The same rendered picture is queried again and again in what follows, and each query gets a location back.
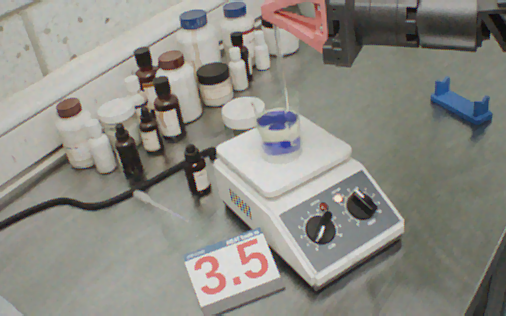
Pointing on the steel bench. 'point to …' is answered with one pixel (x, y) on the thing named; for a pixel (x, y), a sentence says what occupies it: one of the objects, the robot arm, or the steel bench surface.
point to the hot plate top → (244, 148)
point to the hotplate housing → (244, 192)
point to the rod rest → (475, 113)
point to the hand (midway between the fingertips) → (270, 10)
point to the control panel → (346, 234)
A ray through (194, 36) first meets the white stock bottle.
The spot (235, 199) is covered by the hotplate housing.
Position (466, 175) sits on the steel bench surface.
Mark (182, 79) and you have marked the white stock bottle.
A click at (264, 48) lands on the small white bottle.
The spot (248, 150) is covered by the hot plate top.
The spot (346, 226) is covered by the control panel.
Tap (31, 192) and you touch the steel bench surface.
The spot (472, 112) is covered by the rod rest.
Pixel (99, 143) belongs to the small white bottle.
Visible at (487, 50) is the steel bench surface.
